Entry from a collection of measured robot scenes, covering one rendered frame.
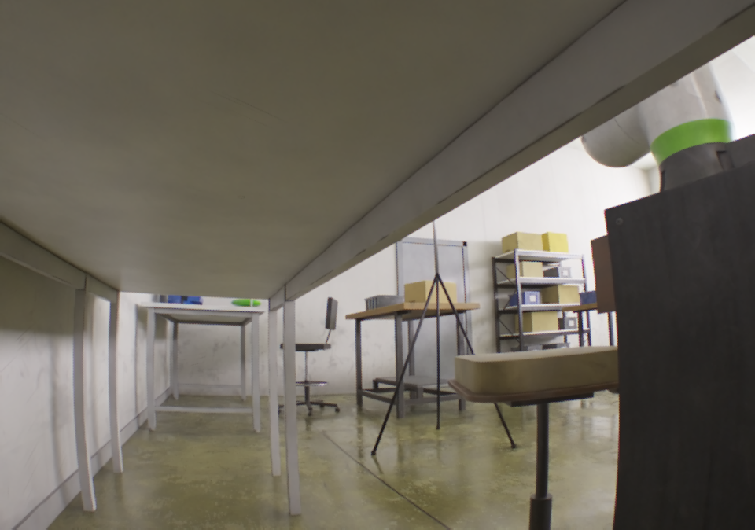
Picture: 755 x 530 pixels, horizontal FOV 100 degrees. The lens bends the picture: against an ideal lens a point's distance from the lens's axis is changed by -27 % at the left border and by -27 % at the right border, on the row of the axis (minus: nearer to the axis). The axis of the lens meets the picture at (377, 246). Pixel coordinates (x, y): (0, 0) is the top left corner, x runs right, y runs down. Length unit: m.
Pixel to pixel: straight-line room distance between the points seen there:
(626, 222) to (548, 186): 7.58
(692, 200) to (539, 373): 0.42
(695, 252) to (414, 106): 0.32
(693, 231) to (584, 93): 0.21
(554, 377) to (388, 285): 5.18
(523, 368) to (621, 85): 0.55
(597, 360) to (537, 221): 6.86
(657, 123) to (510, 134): 0.26
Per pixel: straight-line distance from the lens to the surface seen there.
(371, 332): 5.73
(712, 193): 0.48
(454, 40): 0.34
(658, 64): 0.30
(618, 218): 0.52
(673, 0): 0.31
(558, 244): 7.05
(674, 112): 0.59
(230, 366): 5.40
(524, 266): 6.45
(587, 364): 0.80
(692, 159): 0.56
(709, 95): 0.60
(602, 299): 1.17
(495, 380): 0.75
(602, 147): 0.73
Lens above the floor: 0.66
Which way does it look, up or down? 13 degrees up
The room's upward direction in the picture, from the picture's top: 1 degrees counter-clockwise
